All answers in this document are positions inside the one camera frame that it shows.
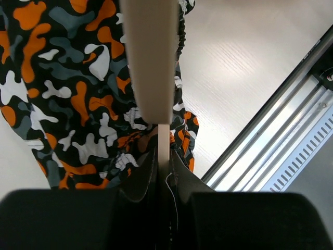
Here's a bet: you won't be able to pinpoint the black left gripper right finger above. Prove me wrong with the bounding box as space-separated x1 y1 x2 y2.
169 151 333 250

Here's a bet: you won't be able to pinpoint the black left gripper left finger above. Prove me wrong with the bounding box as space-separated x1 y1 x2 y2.
0 148 159 250

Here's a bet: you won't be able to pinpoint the orange camouflage shorts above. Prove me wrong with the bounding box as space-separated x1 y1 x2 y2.
0 0 200 190

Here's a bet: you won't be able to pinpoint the beige wooden hanger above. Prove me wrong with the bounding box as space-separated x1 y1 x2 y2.
120 0 178 168

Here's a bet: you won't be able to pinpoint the aluminium slotted rail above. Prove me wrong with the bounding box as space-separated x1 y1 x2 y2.
262 110 333 193

